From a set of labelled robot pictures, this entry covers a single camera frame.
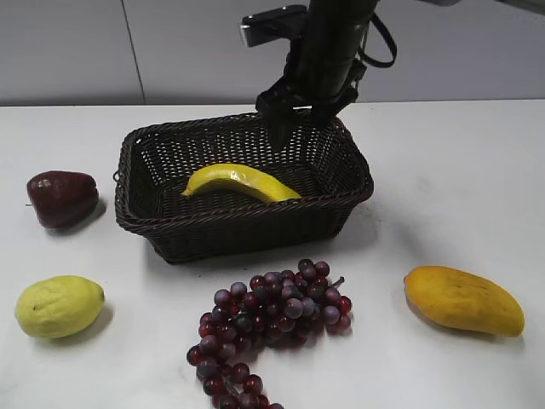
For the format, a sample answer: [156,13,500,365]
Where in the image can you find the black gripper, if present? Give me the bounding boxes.
[255,0,377,153]

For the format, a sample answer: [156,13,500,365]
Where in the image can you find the yellow banana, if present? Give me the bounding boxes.
[182,163,301,204]

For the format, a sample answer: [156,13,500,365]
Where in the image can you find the dark wicker basket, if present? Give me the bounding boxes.
[115,109,374,264]

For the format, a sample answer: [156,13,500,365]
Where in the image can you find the red grape bunch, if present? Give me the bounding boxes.
[186,258,353,408]

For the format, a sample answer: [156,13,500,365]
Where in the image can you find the orange yellow mango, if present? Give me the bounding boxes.
[404,266,525,337]

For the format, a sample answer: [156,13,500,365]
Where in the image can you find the dark red wax apple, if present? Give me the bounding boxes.
[26,170,99,229]

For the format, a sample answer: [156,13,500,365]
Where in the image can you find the yellow lemon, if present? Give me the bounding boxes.
[14,275,106,339]

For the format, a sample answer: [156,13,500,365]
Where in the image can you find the black cable loop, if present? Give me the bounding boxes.
[357,12,399,69]

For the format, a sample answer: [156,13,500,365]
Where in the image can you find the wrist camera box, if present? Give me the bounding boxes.
[240,4,307,48]

